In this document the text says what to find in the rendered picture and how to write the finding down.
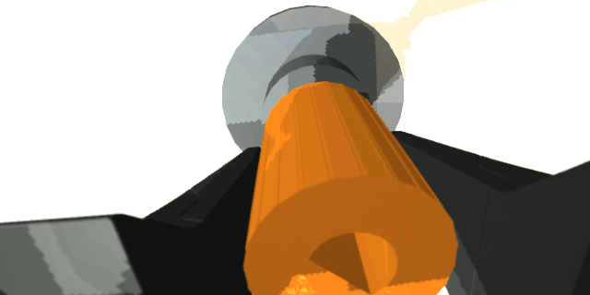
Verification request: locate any orange knob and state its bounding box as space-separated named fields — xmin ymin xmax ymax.
xmin=243 ymin=81 xmax=458 ymax=295

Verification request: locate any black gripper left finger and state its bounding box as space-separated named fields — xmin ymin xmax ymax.
xmin=0 ymin=147 xmax=261 ymax=295

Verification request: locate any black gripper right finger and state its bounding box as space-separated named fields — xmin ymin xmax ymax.
xmin=391 ymin=130 xmax=590 ymax=295

